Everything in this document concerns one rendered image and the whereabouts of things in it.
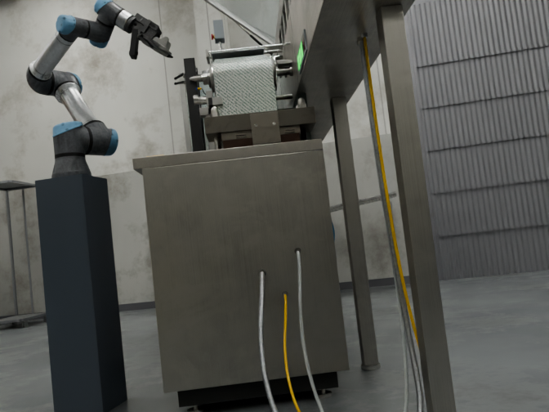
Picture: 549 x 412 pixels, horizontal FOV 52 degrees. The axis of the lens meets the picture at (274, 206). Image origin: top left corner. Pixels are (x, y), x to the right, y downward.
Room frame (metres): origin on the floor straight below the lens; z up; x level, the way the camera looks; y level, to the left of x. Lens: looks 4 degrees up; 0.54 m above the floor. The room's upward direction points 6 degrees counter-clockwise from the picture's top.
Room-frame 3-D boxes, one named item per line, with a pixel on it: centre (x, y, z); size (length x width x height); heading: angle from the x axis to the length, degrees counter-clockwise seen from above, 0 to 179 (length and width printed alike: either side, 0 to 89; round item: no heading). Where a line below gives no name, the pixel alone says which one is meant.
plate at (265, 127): (1.99, 0.00, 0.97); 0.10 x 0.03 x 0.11; 93
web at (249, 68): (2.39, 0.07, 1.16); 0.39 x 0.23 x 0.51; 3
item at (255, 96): (2.20, 0.06, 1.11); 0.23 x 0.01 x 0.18; 93
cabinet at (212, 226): (3.19, 0.19, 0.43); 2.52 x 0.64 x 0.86; 3
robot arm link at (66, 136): (2.24, 0.79, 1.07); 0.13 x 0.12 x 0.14; 137
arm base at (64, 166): (2.23, 0.79, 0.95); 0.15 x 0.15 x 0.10
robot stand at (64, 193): (2.23, 0.79, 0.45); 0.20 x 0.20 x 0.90; 80
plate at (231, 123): (2.08, 0.02, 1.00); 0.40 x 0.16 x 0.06; 93
